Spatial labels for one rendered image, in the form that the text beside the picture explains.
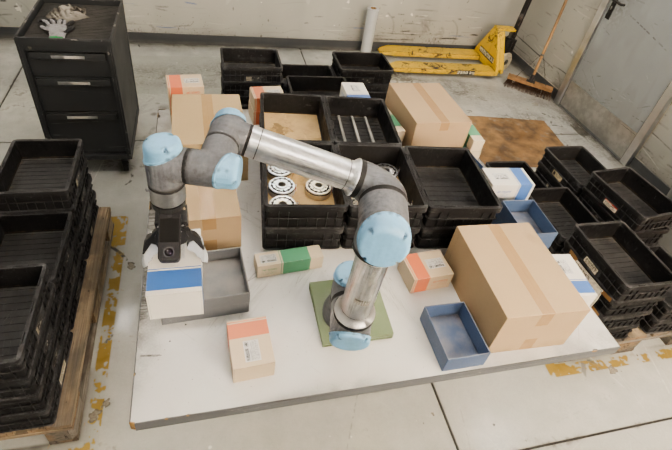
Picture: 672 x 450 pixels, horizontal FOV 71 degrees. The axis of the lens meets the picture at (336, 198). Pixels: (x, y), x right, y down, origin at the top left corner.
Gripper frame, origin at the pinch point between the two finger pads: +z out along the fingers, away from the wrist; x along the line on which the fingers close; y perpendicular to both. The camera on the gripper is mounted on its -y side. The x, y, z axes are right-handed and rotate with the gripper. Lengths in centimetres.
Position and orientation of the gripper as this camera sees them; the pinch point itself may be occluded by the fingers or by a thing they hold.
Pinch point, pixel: (175, 266)
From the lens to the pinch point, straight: 121.7
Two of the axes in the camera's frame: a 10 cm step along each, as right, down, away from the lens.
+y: -2.3, -6.5, 7.2
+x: -9.7, 0.5, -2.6
